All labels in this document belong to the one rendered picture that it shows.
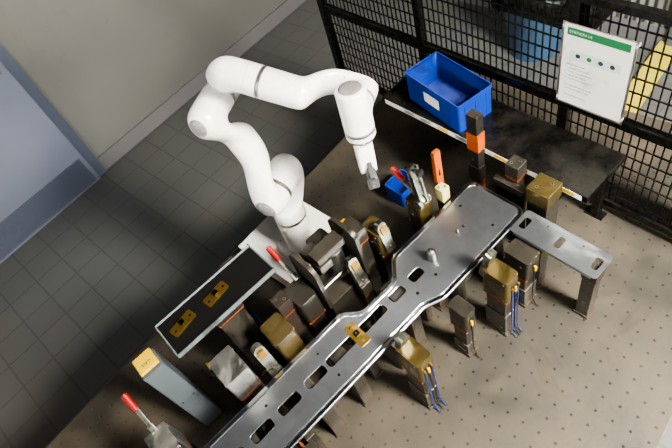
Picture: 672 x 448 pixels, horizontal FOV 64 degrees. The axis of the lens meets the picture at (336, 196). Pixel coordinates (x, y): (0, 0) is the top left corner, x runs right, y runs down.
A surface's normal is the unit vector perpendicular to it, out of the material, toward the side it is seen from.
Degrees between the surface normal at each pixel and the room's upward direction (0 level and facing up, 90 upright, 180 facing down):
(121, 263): 0
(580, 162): 0
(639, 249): 0
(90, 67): 90
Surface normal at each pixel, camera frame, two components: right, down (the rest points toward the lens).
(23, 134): 0.74, 0.38
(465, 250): -0.23, -0.62
